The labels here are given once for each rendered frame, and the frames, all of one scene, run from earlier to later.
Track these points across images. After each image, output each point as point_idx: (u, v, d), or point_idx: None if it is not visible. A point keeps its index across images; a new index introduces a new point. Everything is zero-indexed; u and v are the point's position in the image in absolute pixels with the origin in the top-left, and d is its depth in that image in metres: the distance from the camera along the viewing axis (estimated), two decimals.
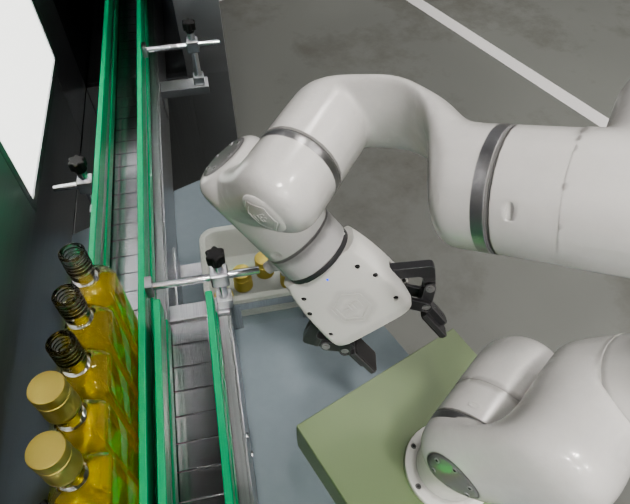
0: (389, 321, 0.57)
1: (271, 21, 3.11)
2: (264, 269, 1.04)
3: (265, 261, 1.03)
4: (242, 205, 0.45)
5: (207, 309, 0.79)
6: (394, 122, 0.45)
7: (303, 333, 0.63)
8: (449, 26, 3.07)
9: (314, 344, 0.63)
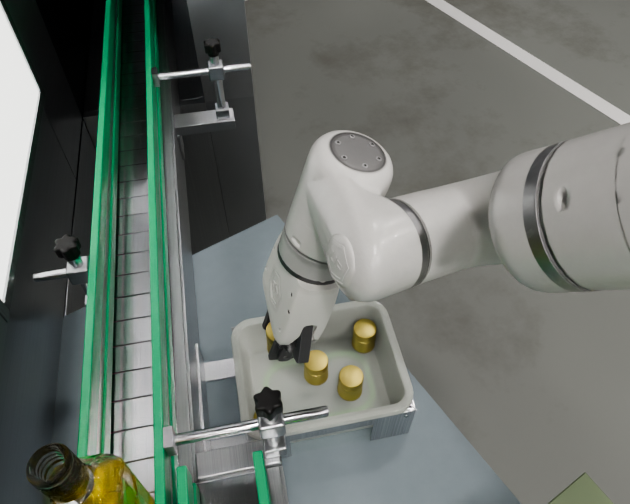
0: (270, 322, 0.61)
1: (286, 28, 2.85)
2: (317, 375, 0.78)
3: (318, 366, 0.78)
4: (333, 230, 0.43)
5: (257, 485, 0.53)
6: None
7: None
8: (481, 34, 2.82)
9: None
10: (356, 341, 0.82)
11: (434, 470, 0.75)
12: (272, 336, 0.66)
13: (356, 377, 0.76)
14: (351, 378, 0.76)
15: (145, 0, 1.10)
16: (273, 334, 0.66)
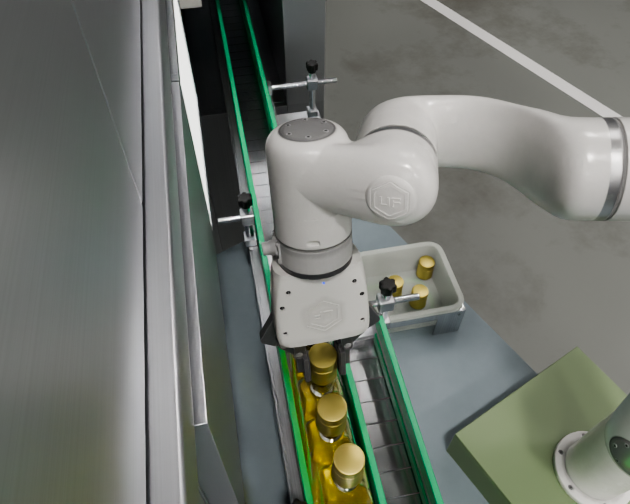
0: (342, 338, 0.60)
1: None
2: (396, 291, 1.15)
3: (397, 284, 1.15)
4: (364, 184, 0.45)
5: (383, 333, 0.90)
6: (465, 136, 0.53)
7: (260, 334, 0.61)
8: (490, 43, 3.19)
9: (272, 344, 0.62)
10: (420, 270, 1.19)
11: (476, 352, 1.12)
12: (330, 361, 0.64)
13: (423, 291, 1.14)
14: (420, 292, 1.14)
15: (250, 29, 1.48)
16: (328, 360, 0.64)
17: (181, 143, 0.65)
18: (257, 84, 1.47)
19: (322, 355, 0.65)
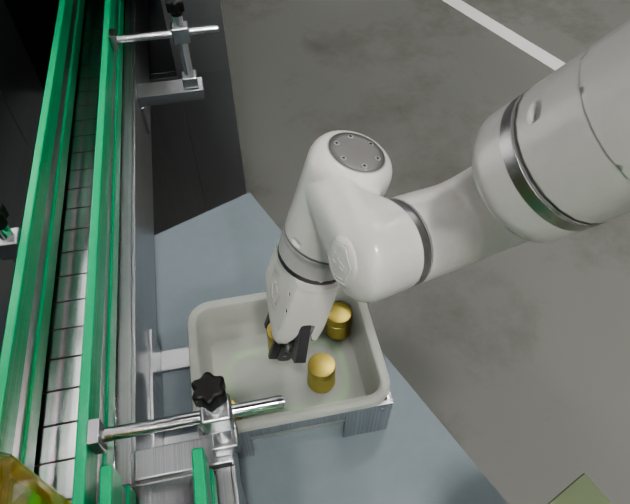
0: (270, 321, 0.61)
1: (277, 15, 2.77)
2: None
3: None
4: (335, 231, 0.43)
5: (194, 488, 0.45)
6: None
7: None
8: (477, 20, 2.73)
9: None
10: (329, 327, 0.74)
11: (414, 470, 0.67)
12: None
13: (327, 366, 0.68)
14: (321, 367, 0.68)
15: None
16: None
17: None
18: None
19: None
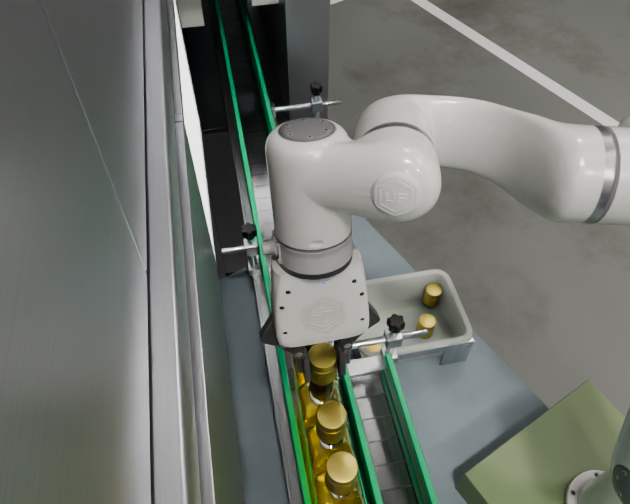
0: (342, 338, 0.60)
1: None
2: (336, 358, 0.66)
3: (330, 351, 0.65)
4: (369, 181, 0.45)
5: (391, 371, 0.88)
6: (459, 137, 0.54)
7: (260, 333, 0.62)
8: (493, 52, 3.17)
9: (272, 343, 0.62)
10: (427, 298, 1.17)
11: (485, 383, 1.10)
12: (340, 421, 0.63)
13: (431, 321, 1.12)
14: (427, 322, 1.11)
15: (253, 48, 1.46)
16: (337, 420, 0.63)
17: (186, 191, 0.63)
18: (260, 104, 1.45)
19: (331, 415, 0.63)
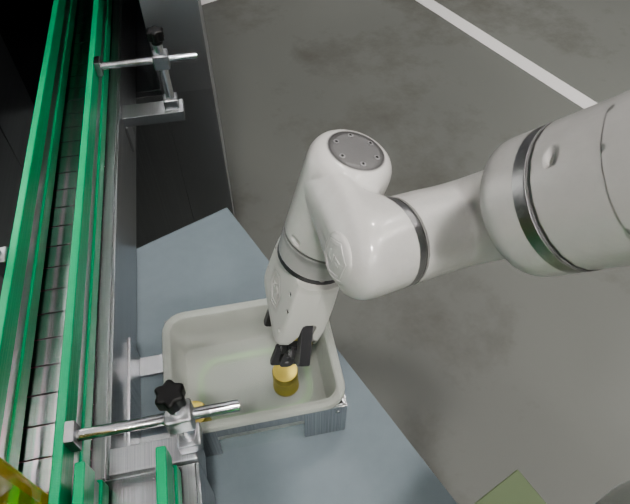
0: (271, 323, 0.61)
1: (268, 24, 2.83)
2: None
3: None
4: (331, 227, 0.43)
5: (156, 482, 0.51)
6: None
7: None
8: (464, 30, 2.80)
9: None
10: None
11: (368, 467, 0.73)
12: None
13: (290, 372, 0.74)
14: (284, 373, 0.74)
15: None
16: None
17: None
18: None
19: None
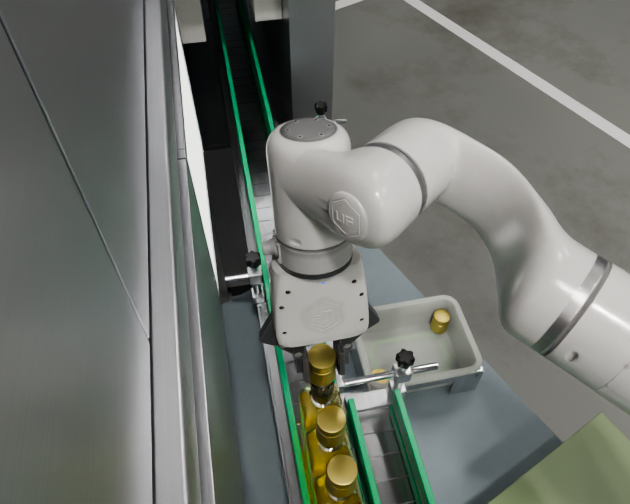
0: (341, 338, 0.60)
1: None
2: (344, 421, 0.65)
3: (339, 415, 0.64)
4: (326, 195, 0.44)
5: (400, 409, 0.85)
6: (478, 194, 0.48)
7: (259, 333, 0.62)
8: (496, 59, 3.14)
9: (271, 343, 0.62)
10: (435, 325, 1.14)
11: (495, 414, 1.07)
12: (351, 477, 0.60)
13: (324, 350, 0.65)
14: (325, 355, 0.65)
15: (256, 64, 1.43)
16: (348, 476, 0.60)
17: (189, 235, 0.61)
18: (263, 121, 1.42)
19: (341, 470, 0.61)
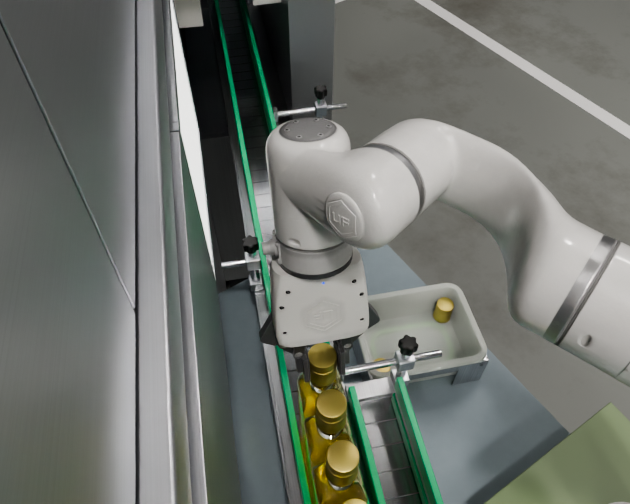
0: (342, 338, 0.60)
1: None
2: (345, 406, 0.62)
3: (339, 399, 0.61)
4: (324, 195, 0.44)
5: (403, 397, 0.82)
6: (481, 189, 0.47)
7: (259, 333, 0.62)
8: (498, 53, 3.11)
9: (271, 343, 0.62)
10: (438, 314, 1.11)
11: (500, 404, 1.04)
12: (352, 464, 0.57)
13: (324, 349, 0.65)
14: (326, 355, 0.65)
15: (254, 49, 1.40)
16: (349, 462, 0.57)
17: (181, 209, 0.57)
18: (262, 108, 1.39)
19: (342, 456, 0.57)
